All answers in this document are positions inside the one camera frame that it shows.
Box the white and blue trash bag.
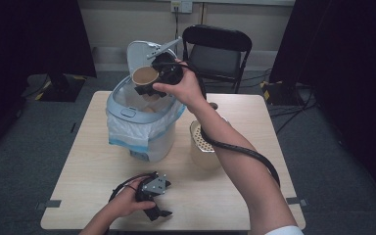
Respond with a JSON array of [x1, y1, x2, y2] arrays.
[[106, 99, 187, 155]]

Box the black folding chair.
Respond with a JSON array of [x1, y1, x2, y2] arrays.
[[181, 23, 254, 94]]

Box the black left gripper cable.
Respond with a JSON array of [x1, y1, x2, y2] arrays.
[[108, 171, 158, 203]]

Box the grey tape strip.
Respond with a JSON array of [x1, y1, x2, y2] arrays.
[[287, 196, 309, 207], [35, 199, 63, 211]]

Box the white trash can grey lid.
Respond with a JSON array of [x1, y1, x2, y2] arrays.
[[105, 40, 187, 164]]

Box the beige container with perforated insert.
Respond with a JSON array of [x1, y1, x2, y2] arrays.
[[189, 119, 230, 171]]

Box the brown paper cup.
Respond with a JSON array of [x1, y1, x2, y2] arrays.
[[130, 66, 161, 88]]

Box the black curtain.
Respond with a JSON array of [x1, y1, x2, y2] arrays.
[[0, 0, 98, 165], [268, 0, 376, 210]]

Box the white wall outlet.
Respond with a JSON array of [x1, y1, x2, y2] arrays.
[[170, 0, 194, 15]]

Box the white sleeve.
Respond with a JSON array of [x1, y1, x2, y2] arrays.
[[263, 225, 306, 235]]

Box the person's left hand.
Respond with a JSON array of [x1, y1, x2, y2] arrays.
[[105, 177, 158, 220]]

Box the black power cable at wall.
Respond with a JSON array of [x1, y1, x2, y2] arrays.
[[172, 6, 181, 45]]

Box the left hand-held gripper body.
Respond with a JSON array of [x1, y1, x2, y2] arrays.
[[135, 172, 168, 213]]

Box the person's right hand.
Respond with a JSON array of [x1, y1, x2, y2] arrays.
[[152, 58, 208, 114]]

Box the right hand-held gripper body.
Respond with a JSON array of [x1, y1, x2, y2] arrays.
[[146, 36, 184, 86]]

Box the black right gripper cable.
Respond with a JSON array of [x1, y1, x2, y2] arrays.
[[175, 61, 281, 189]]

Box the black floor cables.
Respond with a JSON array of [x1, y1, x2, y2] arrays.
[[240, 68, 319, 135]]

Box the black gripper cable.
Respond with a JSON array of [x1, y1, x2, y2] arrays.
[[175, 61, 281, 189], [108, 171, 158, 203]]

